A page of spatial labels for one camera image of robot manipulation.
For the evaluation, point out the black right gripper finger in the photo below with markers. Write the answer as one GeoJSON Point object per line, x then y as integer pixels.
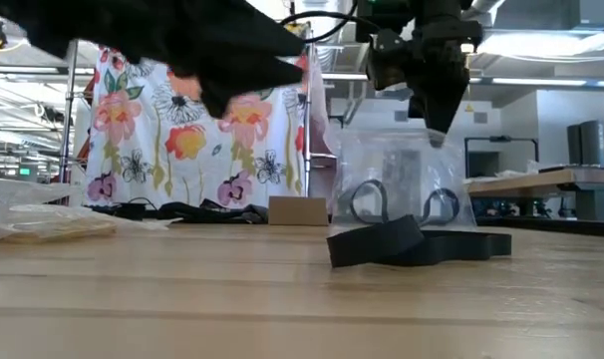
{"type": "Point", "coordinates": [439, 100]}

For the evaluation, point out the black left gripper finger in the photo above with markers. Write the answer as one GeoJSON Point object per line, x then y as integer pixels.
{"type": "Point", "coordinates": [242, 80]}
{"type": "Point", "coordinates": [272, 37]}

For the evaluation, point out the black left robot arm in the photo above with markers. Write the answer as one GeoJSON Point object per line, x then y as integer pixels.
{"type": "Point", "coordinates": [28, 20]}

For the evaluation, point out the gray workbench with wooden top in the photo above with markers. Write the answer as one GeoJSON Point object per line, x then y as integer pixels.
{"type": "Point", "coordinates": [531, 182]}

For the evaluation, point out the white floral cloth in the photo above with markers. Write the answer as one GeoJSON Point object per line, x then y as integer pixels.
{"type": "Point", "coordinates": [147, 149]}

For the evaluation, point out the black metal stand frame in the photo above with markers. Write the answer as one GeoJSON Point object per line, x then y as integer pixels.
{"type": "Point", "coordinates": [501, 138]}

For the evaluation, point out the black tripod stand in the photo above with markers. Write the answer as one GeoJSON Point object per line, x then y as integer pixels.
{"type": "Point", "coordinates": [342, 122]}

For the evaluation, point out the small brown cardboard box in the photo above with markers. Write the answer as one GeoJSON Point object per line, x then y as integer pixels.
{"type": "Point", "coordinates": [297, 210]}

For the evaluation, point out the gray upright panels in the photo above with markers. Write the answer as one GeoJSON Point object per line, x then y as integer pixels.
{"type": "Point", "coordinates": [588, 142]}

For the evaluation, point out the ceiling light strip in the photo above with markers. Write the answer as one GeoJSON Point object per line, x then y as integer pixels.
{"type": "Point", "coordinates": [531, 81]}

